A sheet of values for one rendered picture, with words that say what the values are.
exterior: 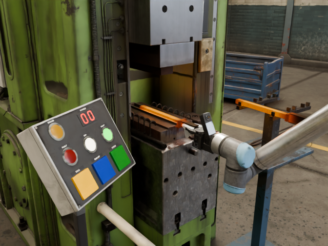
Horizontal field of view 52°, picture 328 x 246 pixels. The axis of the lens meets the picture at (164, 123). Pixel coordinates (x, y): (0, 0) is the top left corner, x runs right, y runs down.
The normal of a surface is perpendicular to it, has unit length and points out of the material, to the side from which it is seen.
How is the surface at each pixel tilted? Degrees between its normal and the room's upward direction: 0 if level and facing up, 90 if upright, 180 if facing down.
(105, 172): 60
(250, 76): 89
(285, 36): 90
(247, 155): 87
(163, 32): 90
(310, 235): 0
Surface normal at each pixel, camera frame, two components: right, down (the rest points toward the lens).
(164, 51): 0.64, 0.26
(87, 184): 0.79, -0.35
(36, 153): -0.42, 0.30
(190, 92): -0.76, 0.22
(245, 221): 0.00, -0.94
